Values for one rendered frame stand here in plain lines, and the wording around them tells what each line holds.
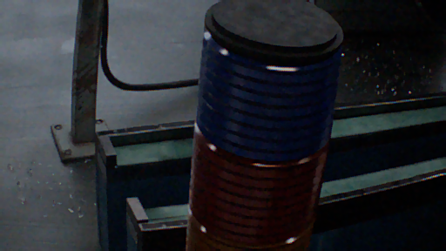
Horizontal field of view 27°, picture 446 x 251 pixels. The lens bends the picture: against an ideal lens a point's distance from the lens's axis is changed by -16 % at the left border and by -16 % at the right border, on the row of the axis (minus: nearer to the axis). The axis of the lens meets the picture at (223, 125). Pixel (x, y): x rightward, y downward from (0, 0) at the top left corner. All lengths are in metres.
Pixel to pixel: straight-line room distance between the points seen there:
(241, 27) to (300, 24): 0.03
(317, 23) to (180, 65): 0.83
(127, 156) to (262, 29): 0.47
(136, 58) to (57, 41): 0.13
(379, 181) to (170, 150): 0.18
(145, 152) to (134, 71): 0.37
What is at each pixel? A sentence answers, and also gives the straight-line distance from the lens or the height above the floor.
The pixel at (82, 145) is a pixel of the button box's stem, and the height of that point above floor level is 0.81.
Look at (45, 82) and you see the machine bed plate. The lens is 1.23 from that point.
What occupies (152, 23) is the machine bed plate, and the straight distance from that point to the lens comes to 1.36.
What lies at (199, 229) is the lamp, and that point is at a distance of 0.48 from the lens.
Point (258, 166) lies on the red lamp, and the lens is 0.44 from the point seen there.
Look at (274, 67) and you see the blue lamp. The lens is 0.42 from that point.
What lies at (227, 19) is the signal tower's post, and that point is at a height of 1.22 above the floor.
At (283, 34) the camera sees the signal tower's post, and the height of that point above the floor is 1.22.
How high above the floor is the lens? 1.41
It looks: 32 degrees down
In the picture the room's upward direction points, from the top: 6 degrees clockwise
